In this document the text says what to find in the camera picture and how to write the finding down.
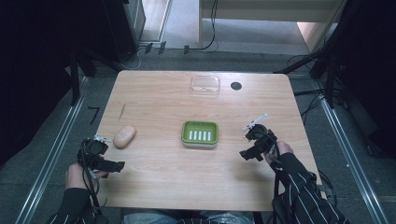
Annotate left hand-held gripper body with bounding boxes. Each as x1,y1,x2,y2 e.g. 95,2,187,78
77,138,126,180

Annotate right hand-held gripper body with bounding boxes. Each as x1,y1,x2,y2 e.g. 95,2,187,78
238,123,278,162

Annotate person's right hand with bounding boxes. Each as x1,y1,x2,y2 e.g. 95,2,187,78
263,140,294,166

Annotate person's left hand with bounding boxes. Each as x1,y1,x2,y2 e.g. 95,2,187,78
64,162,105,190

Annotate tan bread roll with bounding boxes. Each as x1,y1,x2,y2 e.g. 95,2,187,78
112,124,137,149

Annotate green soap dish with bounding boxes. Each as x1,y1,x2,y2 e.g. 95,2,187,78
180,120,219,148

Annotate clear plastic box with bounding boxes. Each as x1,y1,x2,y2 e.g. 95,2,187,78
190,75,221,96

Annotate black metal stand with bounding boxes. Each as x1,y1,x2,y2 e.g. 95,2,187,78
273,0,353,109
64,49,125,106

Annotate black cabinet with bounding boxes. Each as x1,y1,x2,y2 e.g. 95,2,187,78
102,0,148,63

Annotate left hand-held gripper cable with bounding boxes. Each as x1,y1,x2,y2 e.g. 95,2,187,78
78,146,108,218

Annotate hand-held gripper cable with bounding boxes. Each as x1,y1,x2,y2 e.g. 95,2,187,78
78,146,108,218
264,132,283,200

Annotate right hand-held gripper cable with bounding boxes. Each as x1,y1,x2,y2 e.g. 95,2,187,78
264,132,283,200

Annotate aluminium floor rail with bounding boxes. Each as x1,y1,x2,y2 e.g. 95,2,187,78
13,76,92,224
312,78,391,224

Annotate black floor cables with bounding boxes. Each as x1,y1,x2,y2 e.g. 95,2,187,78
293,88,326,126

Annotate black hanging cable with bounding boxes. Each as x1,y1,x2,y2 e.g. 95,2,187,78
188,0,219,51

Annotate white desk frame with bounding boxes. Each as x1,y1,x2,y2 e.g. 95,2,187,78
198,0,347,53

